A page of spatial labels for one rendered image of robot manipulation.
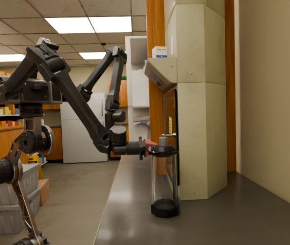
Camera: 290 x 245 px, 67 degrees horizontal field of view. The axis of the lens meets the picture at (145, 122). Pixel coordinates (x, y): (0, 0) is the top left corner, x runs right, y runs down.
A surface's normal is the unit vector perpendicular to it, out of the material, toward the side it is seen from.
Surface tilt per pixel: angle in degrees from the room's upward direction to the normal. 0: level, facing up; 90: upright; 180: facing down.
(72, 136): 90
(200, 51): 90
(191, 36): 90
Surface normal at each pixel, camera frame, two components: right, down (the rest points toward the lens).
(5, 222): 0.06, 0.15
